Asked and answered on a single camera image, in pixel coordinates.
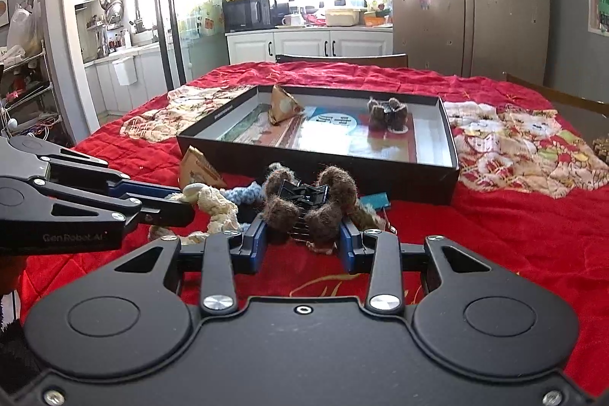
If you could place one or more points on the white food container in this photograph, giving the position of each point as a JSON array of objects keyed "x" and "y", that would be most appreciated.
[{"x": 342, "y": 17}]

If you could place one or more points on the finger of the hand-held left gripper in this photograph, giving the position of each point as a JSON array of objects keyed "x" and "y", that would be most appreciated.
[
  {"x": 166, "y": 213},
  {"x": 138, "y": 189}
]

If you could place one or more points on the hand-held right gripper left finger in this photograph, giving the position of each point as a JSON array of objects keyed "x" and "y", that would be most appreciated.
[{"x": 257, "y": 242}]

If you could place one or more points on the wooden chair back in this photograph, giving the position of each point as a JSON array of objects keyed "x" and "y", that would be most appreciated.
[{"x": 342, "y": 59}]

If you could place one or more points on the white hanging bin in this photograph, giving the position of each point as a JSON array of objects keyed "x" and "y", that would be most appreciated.
[{"x": 124, "y": 70}]

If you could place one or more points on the small wooden pieces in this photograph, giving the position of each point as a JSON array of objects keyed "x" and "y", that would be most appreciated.
[{"x": 601, "y": 150}]

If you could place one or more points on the white kitchen cabinet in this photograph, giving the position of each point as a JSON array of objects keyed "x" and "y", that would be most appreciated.
[{"x": 304, "y": 47}]

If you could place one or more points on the red printed quilt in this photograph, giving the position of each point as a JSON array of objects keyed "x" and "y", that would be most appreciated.
[{"x": 499, "y": 235}]

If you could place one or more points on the cream knitted scrunchie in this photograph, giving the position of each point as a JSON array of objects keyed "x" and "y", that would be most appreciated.
[{"x": 216, "y": 206}]

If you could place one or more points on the blue knitted scrunchie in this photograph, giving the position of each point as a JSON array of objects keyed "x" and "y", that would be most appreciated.
[{"x": 242, "y": 194}]

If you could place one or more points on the white plastic bag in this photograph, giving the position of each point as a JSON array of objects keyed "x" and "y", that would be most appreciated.
[{"x": 24, "y": 30}]

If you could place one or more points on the brown triangular paper packet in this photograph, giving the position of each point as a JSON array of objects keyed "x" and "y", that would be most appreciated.
[
  {"x": 280, "y": 106},
  {"x": 197, "y": 170}
]

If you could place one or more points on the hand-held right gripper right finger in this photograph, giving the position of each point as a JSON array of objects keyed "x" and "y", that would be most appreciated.
[{"x": 348, "y": 244}]

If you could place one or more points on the black microwave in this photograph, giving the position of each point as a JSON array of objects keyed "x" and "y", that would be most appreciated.
[{"x": 245, "y": 13}]

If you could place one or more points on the white mug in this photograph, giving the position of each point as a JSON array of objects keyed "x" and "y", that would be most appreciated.
[{"x": 291, "y": 20}]

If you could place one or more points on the shallow black box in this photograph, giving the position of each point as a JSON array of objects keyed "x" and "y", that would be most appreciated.
[{"x": 428, "y": 177}]

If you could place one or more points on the metal storage rack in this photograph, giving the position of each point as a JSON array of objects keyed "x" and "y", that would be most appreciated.
[{"x": 28, "y": 101}]

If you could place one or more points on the brown furry hair claw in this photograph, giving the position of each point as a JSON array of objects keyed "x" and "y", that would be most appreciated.
[
  {"x": 333, "y": 185},
  {"x": 380, "y": 116}
]

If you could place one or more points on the hanging metal pot lids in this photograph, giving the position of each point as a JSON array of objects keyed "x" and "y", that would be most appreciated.
[{"x": 112, "y": 4}]

